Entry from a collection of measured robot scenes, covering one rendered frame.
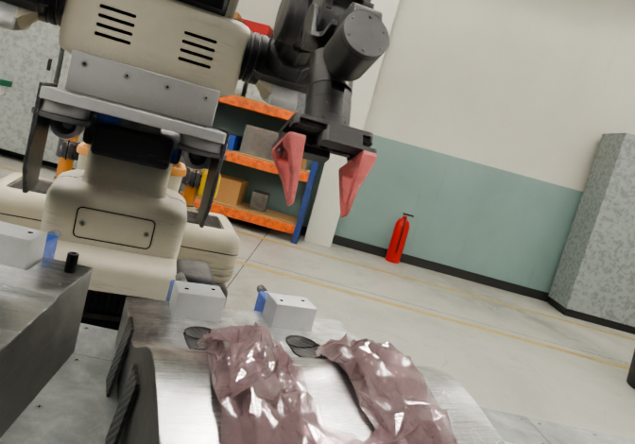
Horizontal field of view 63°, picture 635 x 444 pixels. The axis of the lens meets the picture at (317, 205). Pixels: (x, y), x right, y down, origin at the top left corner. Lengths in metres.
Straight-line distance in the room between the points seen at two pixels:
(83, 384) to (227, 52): 0.55
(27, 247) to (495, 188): 5.74
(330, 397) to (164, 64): 0.62
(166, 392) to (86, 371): 0.21
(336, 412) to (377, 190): 5.46
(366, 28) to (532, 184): 5.65
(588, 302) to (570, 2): 3.18
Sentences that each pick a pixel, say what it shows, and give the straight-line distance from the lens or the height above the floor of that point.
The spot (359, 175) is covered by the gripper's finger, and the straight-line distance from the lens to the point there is 0.61.
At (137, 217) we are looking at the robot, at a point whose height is 0.87.
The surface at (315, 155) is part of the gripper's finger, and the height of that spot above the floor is 1.05.
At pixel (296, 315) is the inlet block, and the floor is 0.87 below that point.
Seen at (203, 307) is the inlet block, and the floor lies 0.87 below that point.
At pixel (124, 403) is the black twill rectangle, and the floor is 0.84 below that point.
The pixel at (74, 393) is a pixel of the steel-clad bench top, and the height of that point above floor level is 0.80.
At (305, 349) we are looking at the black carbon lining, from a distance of 0.57.
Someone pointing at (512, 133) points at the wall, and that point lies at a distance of 6.10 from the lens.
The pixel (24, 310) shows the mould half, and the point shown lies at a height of 0.89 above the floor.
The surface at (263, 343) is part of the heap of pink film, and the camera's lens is 0.36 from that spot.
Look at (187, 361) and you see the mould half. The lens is 0.38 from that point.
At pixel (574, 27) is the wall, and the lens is 6.44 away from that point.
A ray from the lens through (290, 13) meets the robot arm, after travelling 0.79.
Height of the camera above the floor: 1.07
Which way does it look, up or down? 7 degrees down
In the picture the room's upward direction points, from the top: 15 degrees clockwise
